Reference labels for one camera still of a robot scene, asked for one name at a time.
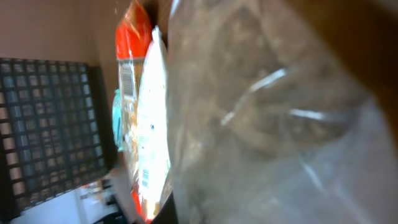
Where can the light blue snack packet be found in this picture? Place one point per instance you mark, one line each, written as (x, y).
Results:
(117, 121)

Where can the orange spaghetti pack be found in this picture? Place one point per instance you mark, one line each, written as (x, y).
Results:
(133, 36)

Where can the grey plastic mesh basket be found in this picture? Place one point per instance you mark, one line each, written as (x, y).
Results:
(56, 132)

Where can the beige bread snack bag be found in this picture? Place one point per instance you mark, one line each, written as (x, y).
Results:
(266, 124)

